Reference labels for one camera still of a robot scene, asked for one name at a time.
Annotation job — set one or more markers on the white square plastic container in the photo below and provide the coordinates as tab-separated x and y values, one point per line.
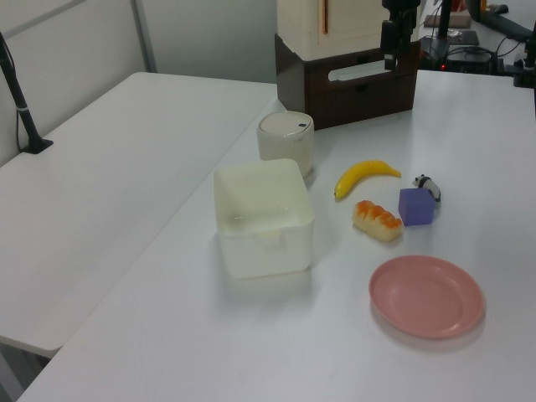
268	247

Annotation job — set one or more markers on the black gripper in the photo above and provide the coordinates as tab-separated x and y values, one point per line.
401	9

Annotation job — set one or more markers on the black clamped stand pole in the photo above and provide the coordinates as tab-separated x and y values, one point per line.
19	98

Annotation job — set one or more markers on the black white panda figurine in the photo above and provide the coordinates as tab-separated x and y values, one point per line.
431	186

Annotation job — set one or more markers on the toy bread loaf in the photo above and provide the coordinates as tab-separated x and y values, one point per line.
376	220

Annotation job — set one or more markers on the dark brown drawer box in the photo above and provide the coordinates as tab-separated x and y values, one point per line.
356	98

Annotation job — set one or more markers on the yellow toy banana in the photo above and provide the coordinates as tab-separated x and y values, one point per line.
361	173

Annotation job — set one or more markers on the black table clamp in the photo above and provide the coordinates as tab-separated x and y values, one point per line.
525	69

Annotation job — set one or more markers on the black electronics box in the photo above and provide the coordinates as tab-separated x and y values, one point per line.
467	58

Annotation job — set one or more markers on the purple cube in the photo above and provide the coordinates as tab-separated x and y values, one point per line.
415	208

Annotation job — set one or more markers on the pink plastic plate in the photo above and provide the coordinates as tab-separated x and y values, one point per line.
426	297

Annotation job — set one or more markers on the black upright stand pole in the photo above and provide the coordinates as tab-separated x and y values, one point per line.
444	21

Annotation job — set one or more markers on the round cream trash can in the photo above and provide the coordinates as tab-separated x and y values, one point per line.
289	144

